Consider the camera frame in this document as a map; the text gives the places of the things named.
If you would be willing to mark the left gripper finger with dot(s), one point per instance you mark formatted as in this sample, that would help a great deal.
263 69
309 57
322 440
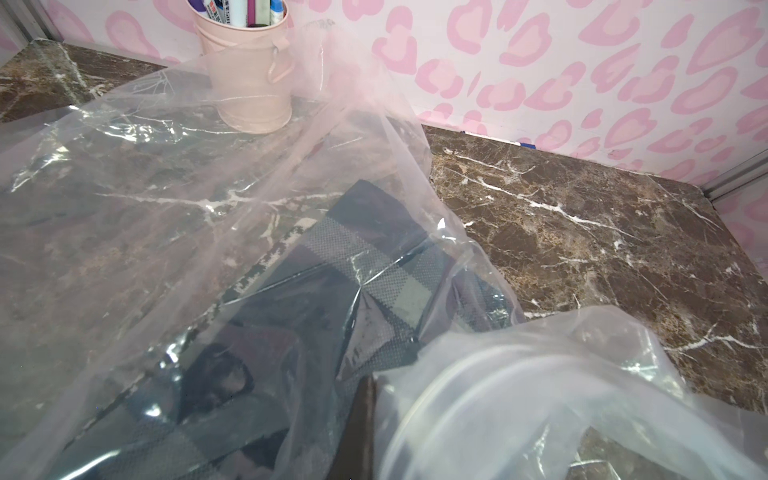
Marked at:
354 459

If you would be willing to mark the clear plastic vacuum bag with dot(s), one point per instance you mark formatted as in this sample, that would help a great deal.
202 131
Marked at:
125 221

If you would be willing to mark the navy plaid blanket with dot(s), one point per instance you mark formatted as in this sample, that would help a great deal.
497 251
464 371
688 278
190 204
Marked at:
261 387

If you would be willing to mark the pink pen cup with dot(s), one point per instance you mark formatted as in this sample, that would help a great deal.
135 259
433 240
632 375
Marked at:
249 62

